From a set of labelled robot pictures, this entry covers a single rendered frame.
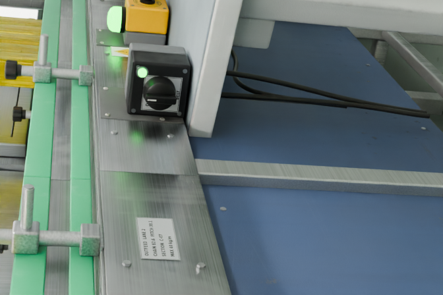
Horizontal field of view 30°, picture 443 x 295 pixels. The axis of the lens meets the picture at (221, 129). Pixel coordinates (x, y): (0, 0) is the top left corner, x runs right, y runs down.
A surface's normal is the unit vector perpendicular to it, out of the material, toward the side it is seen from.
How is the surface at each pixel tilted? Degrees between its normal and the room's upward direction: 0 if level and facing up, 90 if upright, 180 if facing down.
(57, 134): 90
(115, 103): 90
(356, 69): 90
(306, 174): 90
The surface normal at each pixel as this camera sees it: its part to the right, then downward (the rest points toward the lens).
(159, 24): 0.15, 0.43
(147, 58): 0.15, -0.90
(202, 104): 0.11, 0.65
